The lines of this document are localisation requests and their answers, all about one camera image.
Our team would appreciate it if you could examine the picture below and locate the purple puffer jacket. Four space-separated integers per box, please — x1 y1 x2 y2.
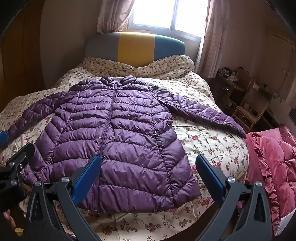
8 75 247 212

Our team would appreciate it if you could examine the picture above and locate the brown wooden wardrobe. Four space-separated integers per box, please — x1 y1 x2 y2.
0 0 47 112

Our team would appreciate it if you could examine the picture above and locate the beige curtain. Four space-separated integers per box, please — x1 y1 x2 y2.
97 0 134 33

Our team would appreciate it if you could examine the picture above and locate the cream floral quilt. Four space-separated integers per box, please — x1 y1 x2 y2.
0 70 249 241

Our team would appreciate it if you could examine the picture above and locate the grey yellow teal headboard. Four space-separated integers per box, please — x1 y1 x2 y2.
84 32 186 67

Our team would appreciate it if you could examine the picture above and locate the pink ruffled quilt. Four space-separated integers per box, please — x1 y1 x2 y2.
244 125 296 237

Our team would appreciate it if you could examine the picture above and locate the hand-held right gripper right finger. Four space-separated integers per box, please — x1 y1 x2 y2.
195 154 272 241

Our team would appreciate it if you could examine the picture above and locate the cluttered wooden desk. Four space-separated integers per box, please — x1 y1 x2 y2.
215 67 252 109

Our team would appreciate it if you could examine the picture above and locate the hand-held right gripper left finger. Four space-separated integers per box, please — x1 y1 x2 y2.
24 154 102 241

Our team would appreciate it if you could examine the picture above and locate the bright window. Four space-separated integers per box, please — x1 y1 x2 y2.
126 0 211 41

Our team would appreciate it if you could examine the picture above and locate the pink patterned curtain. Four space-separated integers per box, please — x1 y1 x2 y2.
195 0 230 79

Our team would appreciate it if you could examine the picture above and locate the small-floral pillow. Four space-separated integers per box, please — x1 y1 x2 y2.
62 54 196 80

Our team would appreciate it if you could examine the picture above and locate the person's left hand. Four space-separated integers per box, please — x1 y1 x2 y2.
3 210 16 232

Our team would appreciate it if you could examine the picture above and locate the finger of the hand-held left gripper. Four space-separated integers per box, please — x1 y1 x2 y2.
0 131 10 149
0 143 35 186

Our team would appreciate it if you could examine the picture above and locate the wooden chair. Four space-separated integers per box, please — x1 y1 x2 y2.
231 79 270 133

